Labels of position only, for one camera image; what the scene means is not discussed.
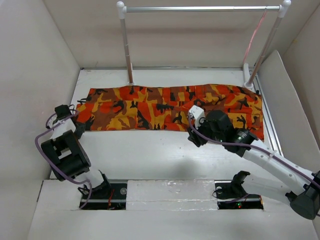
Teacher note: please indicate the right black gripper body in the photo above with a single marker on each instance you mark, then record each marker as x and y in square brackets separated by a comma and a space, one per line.
[204, 127]

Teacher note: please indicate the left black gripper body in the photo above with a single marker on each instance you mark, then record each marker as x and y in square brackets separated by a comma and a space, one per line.
[79, 131]

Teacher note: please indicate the orange camouflage trousers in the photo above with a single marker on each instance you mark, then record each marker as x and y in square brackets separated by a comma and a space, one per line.
[166, 108]

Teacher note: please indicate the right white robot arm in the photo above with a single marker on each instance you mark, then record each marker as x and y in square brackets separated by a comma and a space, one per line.
[294, 186]

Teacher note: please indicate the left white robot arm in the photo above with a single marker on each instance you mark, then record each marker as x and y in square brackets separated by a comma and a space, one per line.
[66, 156]

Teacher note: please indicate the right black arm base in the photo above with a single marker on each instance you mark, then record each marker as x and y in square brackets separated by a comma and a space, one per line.
[227, 199]

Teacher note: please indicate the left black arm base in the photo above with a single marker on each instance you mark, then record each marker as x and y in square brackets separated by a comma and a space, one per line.
[105, 198]

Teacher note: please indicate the pink clothes hanger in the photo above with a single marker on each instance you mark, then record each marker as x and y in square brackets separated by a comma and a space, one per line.
[247, 51]

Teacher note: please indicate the white clothes rack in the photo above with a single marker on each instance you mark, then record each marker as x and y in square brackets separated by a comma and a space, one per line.
[248, 76]

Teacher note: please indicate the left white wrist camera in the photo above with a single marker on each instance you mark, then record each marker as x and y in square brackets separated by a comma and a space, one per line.
[51, 121]

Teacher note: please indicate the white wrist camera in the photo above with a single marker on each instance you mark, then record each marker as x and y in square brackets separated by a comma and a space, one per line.
[51, 121]
[197, 115]

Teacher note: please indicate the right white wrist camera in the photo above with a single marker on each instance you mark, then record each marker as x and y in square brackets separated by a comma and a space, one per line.
[197, 115]

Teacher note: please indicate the aluminium side rail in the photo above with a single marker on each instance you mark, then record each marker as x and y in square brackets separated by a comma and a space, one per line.
[269, 128]

